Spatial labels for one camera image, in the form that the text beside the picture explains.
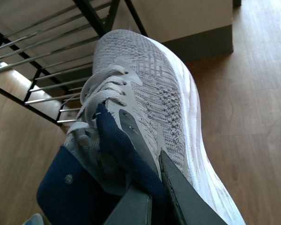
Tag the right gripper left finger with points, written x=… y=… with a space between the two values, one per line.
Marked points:
x=134 y=208

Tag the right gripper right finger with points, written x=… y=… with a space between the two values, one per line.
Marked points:
x=187 y=205

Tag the grey sneaker with blue lining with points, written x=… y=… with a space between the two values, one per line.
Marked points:
x=140 y=99

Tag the black metal shoe rack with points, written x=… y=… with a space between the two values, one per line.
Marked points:
x=47 y=50

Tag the light blue slide sandal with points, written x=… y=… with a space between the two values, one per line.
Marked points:
x=35 y=219

